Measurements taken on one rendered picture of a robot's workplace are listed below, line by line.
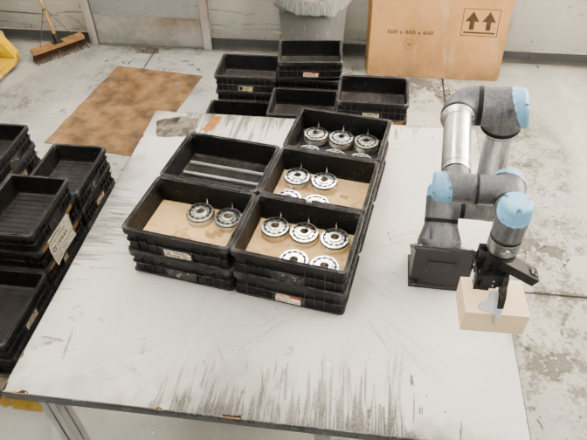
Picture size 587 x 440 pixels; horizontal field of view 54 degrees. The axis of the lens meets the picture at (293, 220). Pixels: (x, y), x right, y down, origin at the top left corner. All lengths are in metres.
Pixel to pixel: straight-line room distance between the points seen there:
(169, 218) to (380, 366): 0.93
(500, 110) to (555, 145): 2.51
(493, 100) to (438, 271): 0.64
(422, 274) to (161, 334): 0.92
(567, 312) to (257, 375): 1.78
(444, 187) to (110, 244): 1.39
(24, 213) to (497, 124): 2.13
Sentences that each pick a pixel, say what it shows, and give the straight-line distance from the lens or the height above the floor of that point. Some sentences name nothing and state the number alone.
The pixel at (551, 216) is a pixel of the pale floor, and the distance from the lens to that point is 3.64.
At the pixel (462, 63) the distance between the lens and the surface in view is 4.74.
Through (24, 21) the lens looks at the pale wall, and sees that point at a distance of 5.75.
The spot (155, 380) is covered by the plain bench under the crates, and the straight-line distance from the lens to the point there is 1.91.
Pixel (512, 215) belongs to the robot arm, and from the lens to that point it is 1.34.
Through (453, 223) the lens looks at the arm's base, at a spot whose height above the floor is 0.93.
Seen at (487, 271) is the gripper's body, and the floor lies 1.23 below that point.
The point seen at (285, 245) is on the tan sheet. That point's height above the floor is 0.83.
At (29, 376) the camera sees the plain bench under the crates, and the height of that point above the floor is 0.70.
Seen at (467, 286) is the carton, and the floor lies 1.11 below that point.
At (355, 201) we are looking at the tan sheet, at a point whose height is 0.83.
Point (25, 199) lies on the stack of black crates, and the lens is 3.04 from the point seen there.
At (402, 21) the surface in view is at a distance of 4.64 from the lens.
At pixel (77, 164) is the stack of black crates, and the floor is 0.38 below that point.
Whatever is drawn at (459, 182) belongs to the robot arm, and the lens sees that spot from 1.43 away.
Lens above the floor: 2.29
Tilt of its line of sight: 44 degrees down
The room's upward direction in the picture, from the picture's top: 1 degrees counter-clockwise
